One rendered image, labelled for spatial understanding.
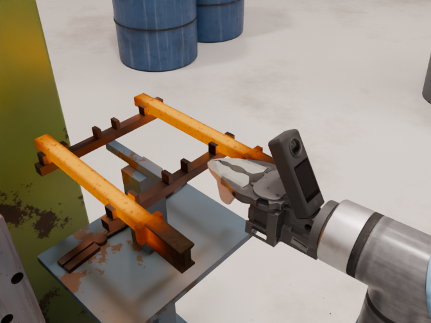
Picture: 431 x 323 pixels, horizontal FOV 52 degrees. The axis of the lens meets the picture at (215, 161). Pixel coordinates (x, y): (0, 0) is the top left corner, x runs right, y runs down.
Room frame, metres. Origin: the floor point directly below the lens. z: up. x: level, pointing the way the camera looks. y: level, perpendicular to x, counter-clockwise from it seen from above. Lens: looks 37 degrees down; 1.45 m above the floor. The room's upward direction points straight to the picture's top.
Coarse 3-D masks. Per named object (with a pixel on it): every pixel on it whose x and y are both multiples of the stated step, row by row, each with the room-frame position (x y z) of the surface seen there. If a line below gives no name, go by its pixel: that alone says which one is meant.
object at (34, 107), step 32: (0, 0) 0.82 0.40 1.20; (32, 0) 0.87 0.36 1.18; (0, 32) 0.81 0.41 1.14; (32, 32) 0.86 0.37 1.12; (0, 64) 0.80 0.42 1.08; (32, 64) 0.85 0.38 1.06; (0, 96) 0.78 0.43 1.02; (32, 96) 0.83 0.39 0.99; (0, 128) 0.77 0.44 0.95; (32, 128) 0.82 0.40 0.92; (64, 128) 0.87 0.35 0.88; (0, 160) 0.75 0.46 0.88; (32, 160) 0.80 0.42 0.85; (0, 192) 0.73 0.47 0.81; (32, 192) 0.78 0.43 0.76; (64, 192) 0.84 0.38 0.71; (32, 224) 0.76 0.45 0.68; (64, 224) 0.82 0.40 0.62; (32, 256) 0.74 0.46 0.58; (32, 288) 0.72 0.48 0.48; (64, 288) 0.78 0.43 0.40; (64, 320) 0.76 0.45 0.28
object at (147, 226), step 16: (48, 144) 0.68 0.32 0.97; (64, 160) 0.63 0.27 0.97; (80, 160) 0.63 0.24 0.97; (80, 176) 0.59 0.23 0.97; (96, 176) 0.59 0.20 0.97; (96, 192) 0.55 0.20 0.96; (112, 192) 0.55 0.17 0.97; (128, 208) 0.51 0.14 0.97; (128, 224) 0.49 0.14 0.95; (144, 224) 0.46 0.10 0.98; (160, 224) 0.46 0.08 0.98; (144, 240) 0.46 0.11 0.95; (160, 240) 0.45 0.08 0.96; (176, 240) 0.43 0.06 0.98; (176, 256) 0.43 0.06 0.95
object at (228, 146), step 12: (144, 96) 0.87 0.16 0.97; (156, 108) 0.82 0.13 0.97; (168, 108) 0.82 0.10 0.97; (168, 120) 0.79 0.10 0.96; (180, 120) 0.77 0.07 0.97; (192, 120) 0.77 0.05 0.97; (192, 132) 0.74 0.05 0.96; (204, 132) 0.73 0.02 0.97; (216, 132) 0.73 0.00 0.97; (228, 144) 0.68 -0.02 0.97; (240, 144) 0.68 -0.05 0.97; (228, 156) 0.68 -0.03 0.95; (240, 156) 0.66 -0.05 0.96; (252, 156) 0.64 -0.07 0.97; (264, 156) 0.64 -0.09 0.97
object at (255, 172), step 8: (216, 160) 0.55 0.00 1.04; (224, 160) 0.54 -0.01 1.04; (232, 160) 0.54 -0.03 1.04; (240, 160) 0.54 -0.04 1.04; (232, 168) 0.53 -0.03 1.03; (240, 168) 0.53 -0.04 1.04; (248, 168) 0.52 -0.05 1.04; (256, 168) 0.52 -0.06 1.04; (264, 168) 0.52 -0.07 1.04; (256, 176) 0.51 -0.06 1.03
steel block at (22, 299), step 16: (0, 224) 0.54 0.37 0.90; (0, 240) 0.53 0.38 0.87; (0, 256) 0.53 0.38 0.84; (16, 256) 0.54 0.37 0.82; (16, 272) 0.54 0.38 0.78; (0, 288) 0.51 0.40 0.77; (16, 288) 0.53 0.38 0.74; (0, 304) 0.50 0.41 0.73; (16, 304) 0.52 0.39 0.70; (32, 304) 0.54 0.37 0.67; (0, 320) 0.49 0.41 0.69; (16, 320) 0.51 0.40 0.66; (32, 320) 0.53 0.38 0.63
